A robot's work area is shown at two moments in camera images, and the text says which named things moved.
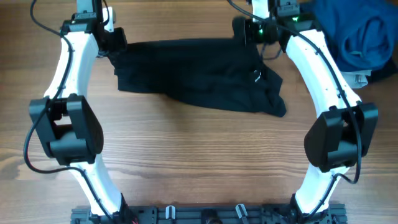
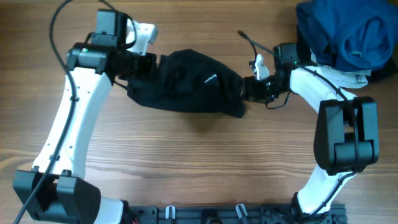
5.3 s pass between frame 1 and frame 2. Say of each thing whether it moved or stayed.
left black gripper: moved
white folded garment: stayed
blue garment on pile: stayed
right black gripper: moved
